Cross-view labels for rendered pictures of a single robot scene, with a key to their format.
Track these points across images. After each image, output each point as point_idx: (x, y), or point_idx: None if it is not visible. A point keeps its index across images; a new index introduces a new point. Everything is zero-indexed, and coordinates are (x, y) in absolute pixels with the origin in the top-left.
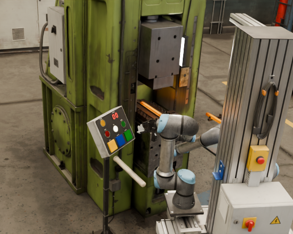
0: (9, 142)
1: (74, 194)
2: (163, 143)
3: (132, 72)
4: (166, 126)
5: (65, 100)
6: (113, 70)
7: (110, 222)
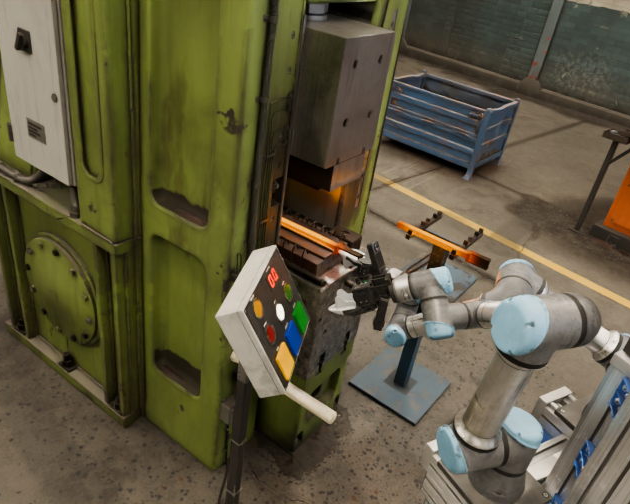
0: None
1: (117, 429)
2: (510, 376)
3: (278, 152)
4: (547, 337)
5: (77, 225)
6: (242, 153)
7: (225, 484)
